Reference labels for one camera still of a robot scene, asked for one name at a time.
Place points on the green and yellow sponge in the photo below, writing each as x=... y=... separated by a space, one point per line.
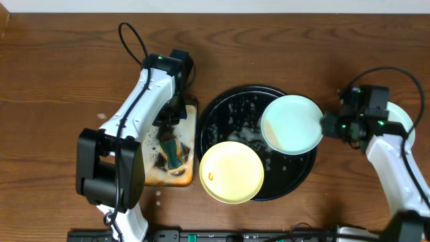
x=171 y=152

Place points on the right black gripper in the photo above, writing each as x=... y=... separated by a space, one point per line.
x=328 y=127

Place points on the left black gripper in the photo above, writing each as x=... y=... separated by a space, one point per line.
x=168 y=122

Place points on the rectangular soapy black tray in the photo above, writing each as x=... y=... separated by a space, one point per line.
x=155 y=165

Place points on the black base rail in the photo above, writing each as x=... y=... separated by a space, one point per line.
x=177 y=236

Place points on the mint plate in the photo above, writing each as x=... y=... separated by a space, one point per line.
x=291 y=124
x=398 y=115

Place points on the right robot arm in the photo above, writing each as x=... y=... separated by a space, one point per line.
x=384 y=132

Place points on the yellow plate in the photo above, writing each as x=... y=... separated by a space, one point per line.
x=231 y=172

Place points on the round black tray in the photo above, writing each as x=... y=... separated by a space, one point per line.
x=235 y=115

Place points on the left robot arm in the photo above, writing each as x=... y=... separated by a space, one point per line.
x=110 y=163

